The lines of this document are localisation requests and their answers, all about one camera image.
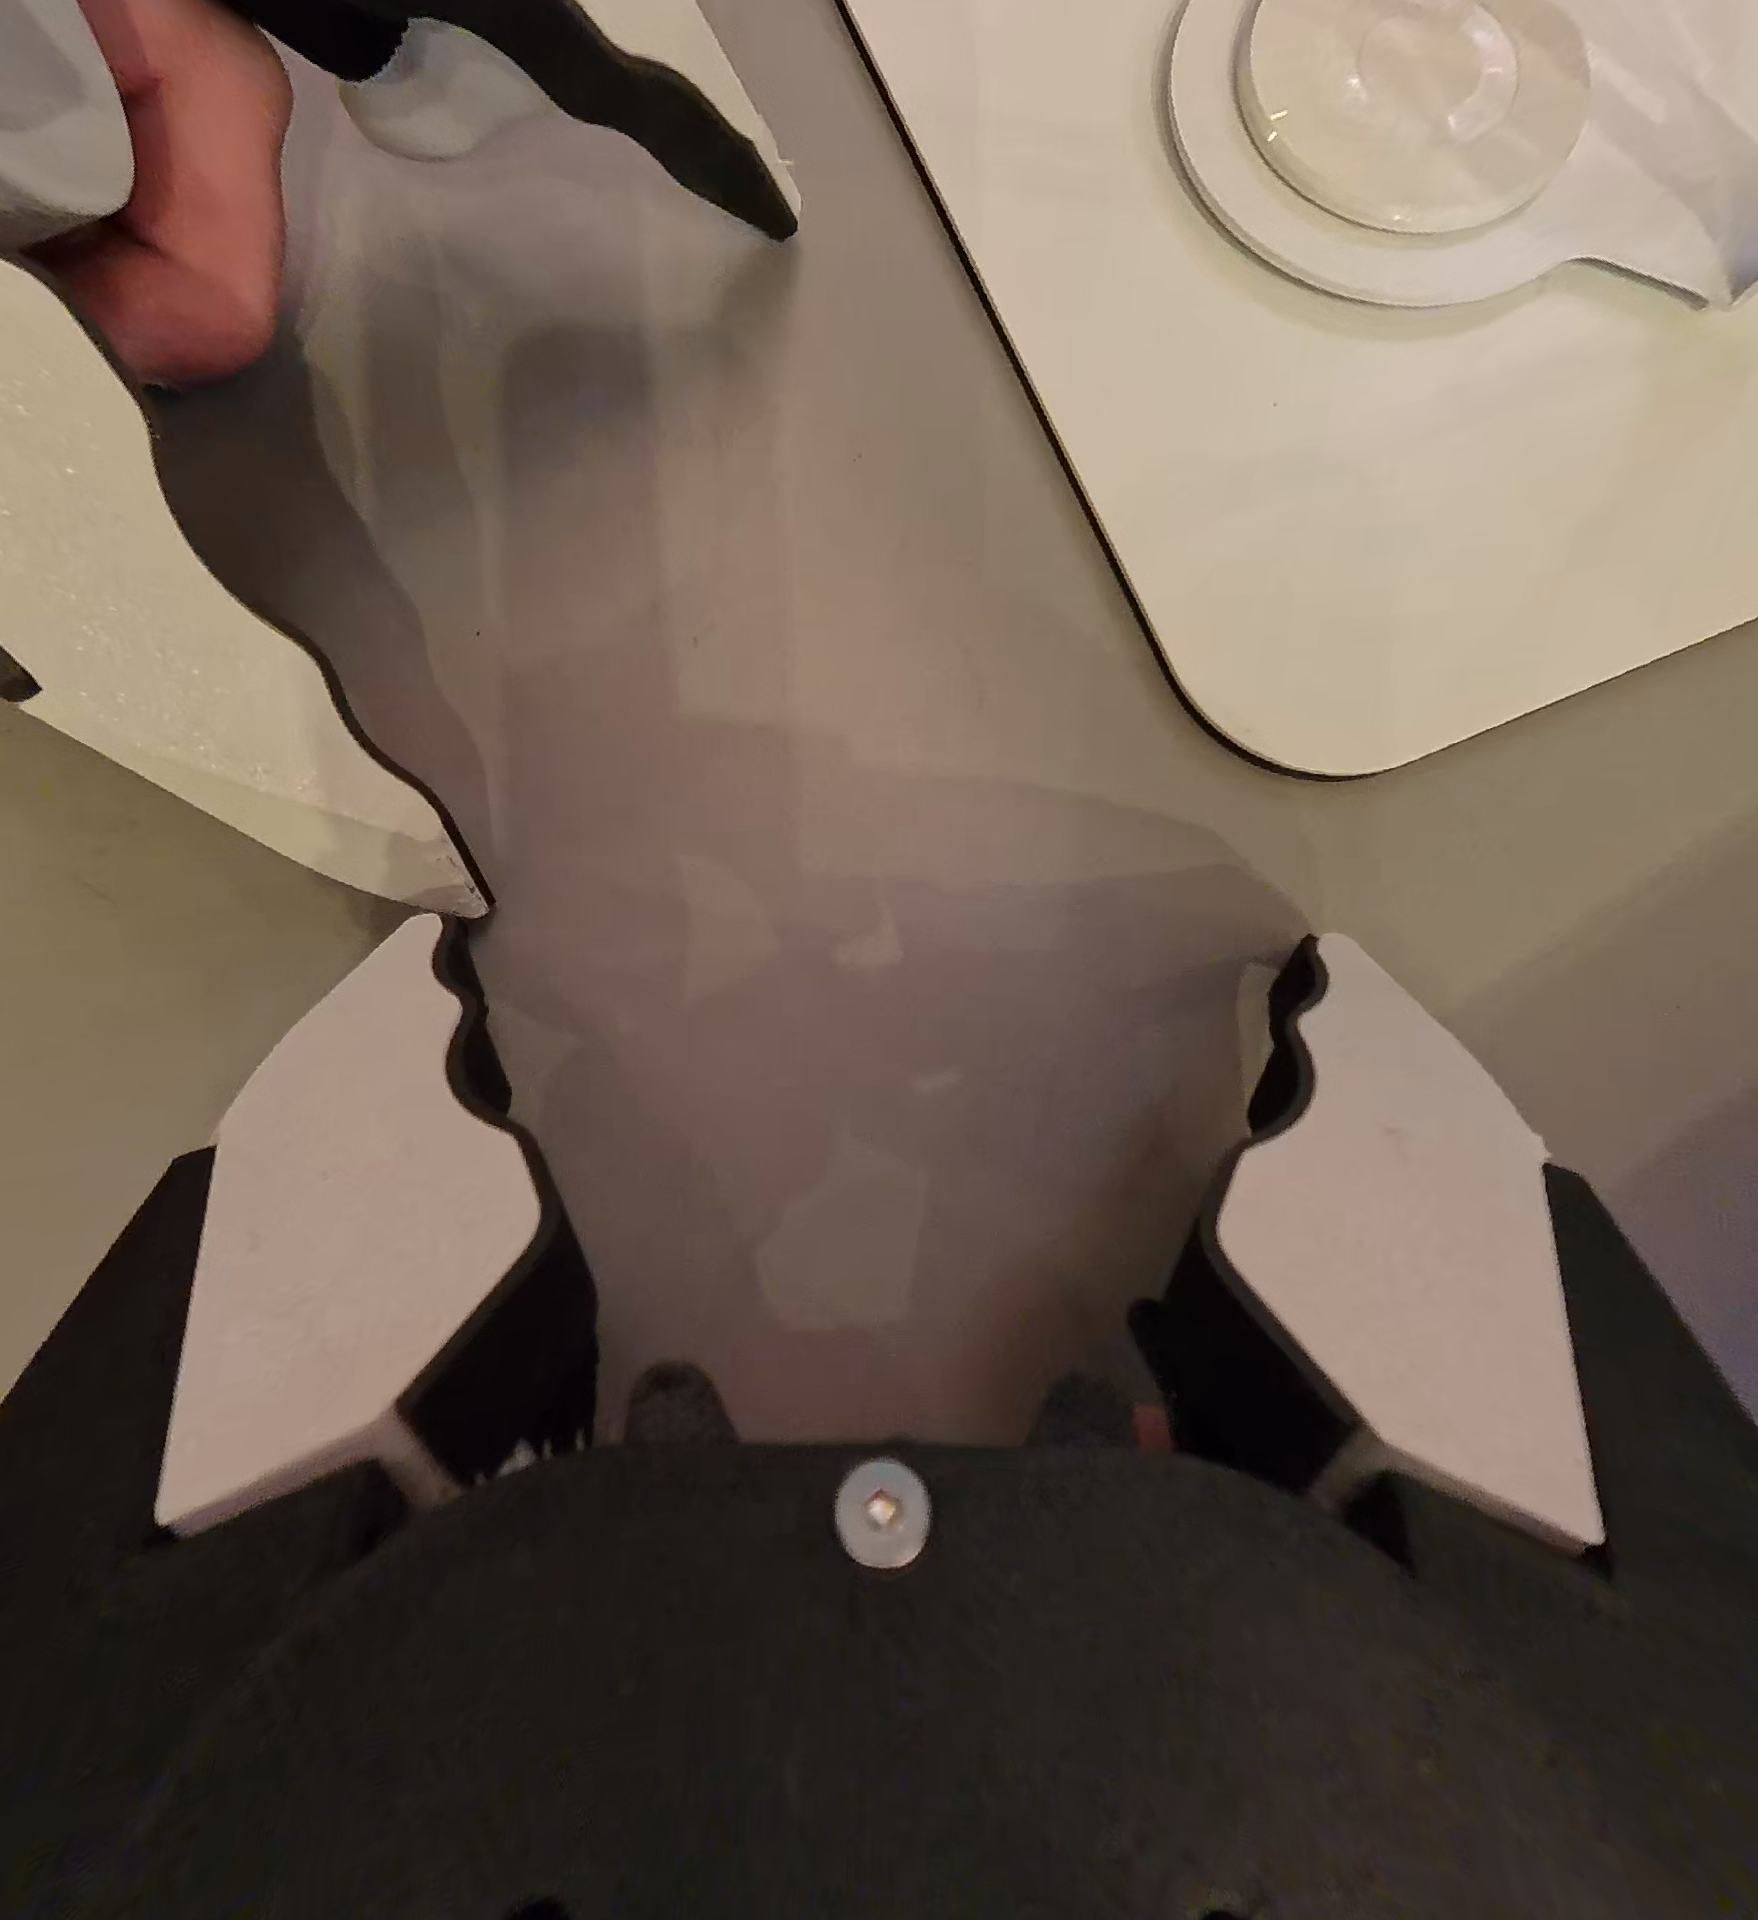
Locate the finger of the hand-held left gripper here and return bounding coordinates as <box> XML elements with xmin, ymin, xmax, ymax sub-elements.
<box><xmin>249</xmin><ymin>0</ymin><xmax>806</xmax><ymax>239</ymax></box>
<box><xmin>0</xmin><ymin>224</ymin><xmax>497</xmax><ymax>919</ymax></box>

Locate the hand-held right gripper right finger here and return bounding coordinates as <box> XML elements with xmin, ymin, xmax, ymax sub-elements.
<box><xmin>1203</xmin><ymin>930</ymin><xmax>1609</xmax><ymax>1558</ymax></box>

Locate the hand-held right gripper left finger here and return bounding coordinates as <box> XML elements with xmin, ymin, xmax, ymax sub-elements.
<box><xmin>152</xmin><ymin>917</ymin><xmax>549</xmax><ymax>1538</ymax></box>

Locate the person's left hand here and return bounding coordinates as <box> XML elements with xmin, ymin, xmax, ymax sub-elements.
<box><xmin>34</xmin><ymin>0</ymin><xmax>299</xmax><ymax>383</ymax></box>

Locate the clear round stand foot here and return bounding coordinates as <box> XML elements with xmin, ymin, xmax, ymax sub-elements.
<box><xmin>1162</xmin><ymin>0</ymin><xmax>1758</xmax><ymax>308</ymax></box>

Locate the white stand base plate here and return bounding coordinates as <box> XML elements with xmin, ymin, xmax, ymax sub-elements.
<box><xmin>835</xmin><ymin>0</ymin><xmax>1758</xmax><ymax>779</ymax></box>

